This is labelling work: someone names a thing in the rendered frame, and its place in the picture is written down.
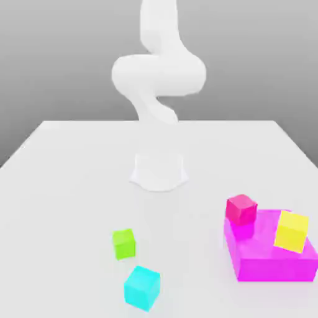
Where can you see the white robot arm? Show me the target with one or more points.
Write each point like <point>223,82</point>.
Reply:
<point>159,74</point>

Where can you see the large magenta box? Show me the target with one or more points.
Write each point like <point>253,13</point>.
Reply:
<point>268,260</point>

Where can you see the small green cube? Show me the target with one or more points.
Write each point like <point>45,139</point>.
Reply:
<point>123,244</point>

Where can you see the small yellow cube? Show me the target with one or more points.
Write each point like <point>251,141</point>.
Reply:
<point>291,232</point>

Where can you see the small pink cube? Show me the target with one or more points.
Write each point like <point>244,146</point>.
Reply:
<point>240,210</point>

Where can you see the small cyan cube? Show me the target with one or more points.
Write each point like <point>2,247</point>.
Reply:
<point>141,288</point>

